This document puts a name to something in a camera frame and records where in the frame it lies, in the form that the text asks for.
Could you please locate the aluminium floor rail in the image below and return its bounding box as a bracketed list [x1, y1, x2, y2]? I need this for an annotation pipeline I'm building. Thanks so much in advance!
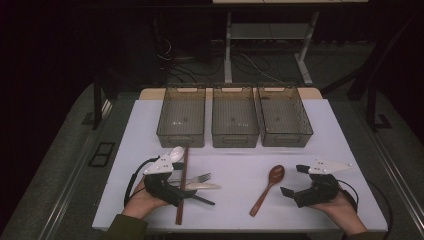
[37, 99, 114, 240]
[365, 125, 424, 229]

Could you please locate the white ceramic spoon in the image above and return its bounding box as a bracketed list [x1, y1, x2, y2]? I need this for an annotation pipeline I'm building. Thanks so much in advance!
[169, 145, 185, 164]

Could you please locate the white metal desk frame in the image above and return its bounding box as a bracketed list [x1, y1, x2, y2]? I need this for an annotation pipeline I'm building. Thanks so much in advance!
[212, 0, 369, 87]

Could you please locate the thin black cable arc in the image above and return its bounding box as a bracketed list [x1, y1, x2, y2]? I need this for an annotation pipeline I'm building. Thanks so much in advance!
[367, 180, 394, 240]

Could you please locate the person's left hand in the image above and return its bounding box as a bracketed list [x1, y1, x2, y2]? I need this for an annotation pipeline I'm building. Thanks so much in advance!
[121, 179, 168, 221]

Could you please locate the smoky clear plastic bin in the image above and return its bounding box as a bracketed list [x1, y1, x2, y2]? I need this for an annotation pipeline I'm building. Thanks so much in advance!
[155, 83, 207, 149]
[211, 83, 260, 149]
[254, 82, 314, 148]

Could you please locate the brown wooden spoon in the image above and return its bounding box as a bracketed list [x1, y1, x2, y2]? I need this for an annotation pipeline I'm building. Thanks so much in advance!
[249, 164, 286, 218]

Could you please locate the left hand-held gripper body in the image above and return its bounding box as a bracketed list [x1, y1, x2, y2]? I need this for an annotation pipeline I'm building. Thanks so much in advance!
[143, 153, 188, 208]

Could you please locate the silver metal knife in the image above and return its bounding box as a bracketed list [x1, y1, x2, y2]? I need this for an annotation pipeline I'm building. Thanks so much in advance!
[184, 182, 222, 191]

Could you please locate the silver metal fork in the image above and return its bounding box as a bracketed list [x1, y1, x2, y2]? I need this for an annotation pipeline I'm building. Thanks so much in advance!
[168, 172, 212, 186]

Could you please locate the person's right hand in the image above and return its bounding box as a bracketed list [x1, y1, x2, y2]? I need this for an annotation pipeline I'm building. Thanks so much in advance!
[307, 191, 368, 236]

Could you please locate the white floor cable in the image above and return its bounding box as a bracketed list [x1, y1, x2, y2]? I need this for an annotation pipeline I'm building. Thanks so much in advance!
[239, 52, 285, 84]

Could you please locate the tangle of black floor cables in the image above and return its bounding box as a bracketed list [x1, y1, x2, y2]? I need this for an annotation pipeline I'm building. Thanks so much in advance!
[155, 34, 294, 85]

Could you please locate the black metal stand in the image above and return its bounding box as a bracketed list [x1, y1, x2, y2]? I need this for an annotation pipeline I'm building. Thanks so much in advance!
[319, 13, 424, 133]
[92, 69, 105, 131]

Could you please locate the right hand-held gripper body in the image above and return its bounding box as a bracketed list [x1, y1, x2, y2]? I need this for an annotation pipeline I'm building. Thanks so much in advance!
[292, 157, 353, 209]

